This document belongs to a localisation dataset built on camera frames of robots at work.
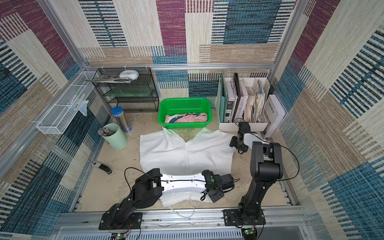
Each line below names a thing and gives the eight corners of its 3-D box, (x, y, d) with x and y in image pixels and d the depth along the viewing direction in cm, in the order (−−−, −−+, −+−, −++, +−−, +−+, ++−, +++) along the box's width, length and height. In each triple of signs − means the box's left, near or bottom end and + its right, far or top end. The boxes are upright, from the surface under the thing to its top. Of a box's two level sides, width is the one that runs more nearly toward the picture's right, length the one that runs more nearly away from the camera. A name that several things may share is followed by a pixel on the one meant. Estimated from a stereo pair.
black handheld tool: (94, 167, 94) (90, 163, 90) (98, 163, 95) (93, 159, 91) (111, 176, 90) (107, 173, 86) (115, 172, 92) (111, 168, 87)
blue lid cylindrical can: (120, 132, 110) (108, 114, 95) (123, 124, 115) (112, 106, 100) (131, 132, 110) (121, 114, 95) (133, 124, 115) (124, 106, 100)
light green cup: (114, 152, 100) (103, 140, 88) (112, 138, 107) (102, 125, 95) (128, 147, 102) (119, 135, 90) (125, 134, 109) (117, 120, 98)
